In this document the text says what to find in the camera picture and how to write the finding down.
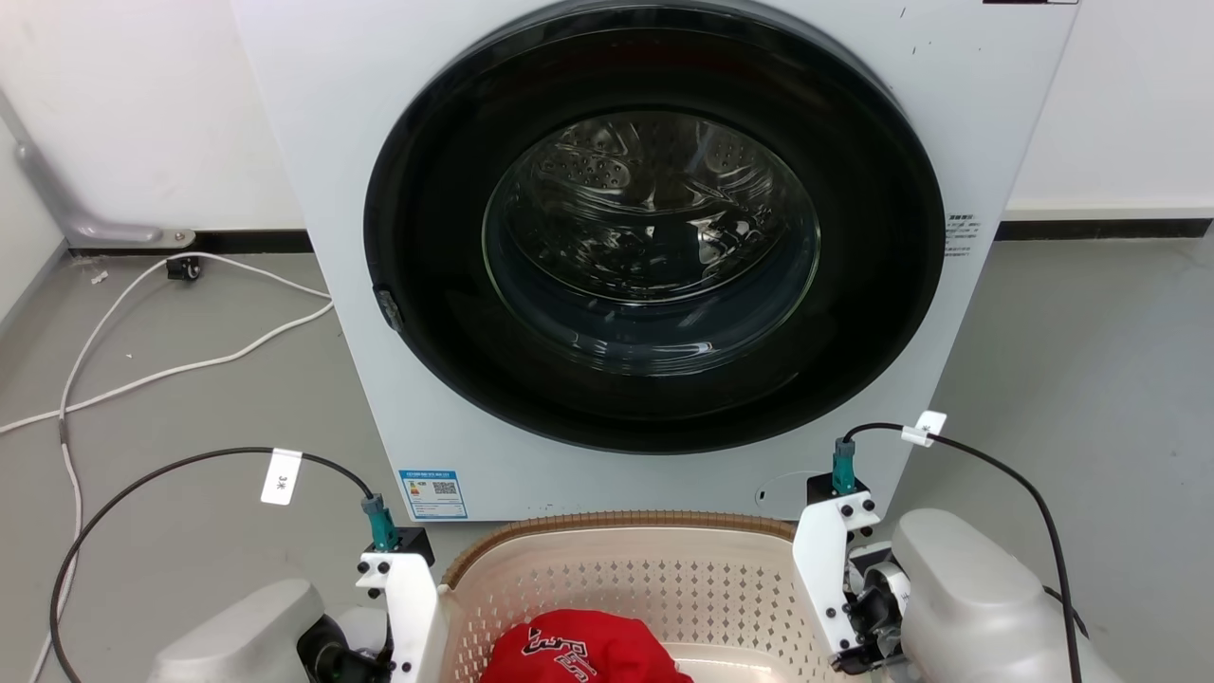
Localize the black baseboard strip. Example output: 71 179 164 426
70 229 315 258
993 217 1214 242

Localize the red printed garment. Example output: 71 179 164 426
479 609 694 683

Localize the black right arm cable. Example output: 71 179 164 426
832 422 1089 683

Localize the round dark washer door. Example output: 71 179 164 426
363 0 947 455

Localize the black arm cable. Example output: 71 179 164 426
49 448 400 683
832 422 1089 683

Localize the beige perforated laundry basket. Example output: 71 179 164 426
440 510 856 683

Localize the white front-load washing machine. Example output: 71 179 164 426
230 0 1082 524

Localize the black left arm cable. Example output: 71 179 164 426
49 448 400 683

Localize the white cable tag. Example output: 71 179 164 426
260 448 304 507
900 410 948 449

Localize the white right cable tag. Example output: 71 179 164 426
900 410 948 449

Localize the round washer filter cover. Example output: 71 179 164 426
756 471 819 519

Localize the thin white floor cable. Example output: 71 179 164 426
27 252 335 683

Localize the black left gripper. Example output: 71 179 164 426
297 614 395 683

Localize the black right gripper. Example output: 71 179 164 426
835 543 913 676

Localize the small printed text sticker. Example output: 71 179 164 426
943 212 979 260

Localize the thick white floor cable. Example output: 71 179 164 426
0 300 336 437

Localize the white left cable tag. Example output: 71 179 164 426
260 448 304 507

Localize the blue energy label sticker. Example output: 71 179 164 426
398 469 469 521

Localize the grey wall pipe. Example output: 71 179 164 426
0 90 198 250

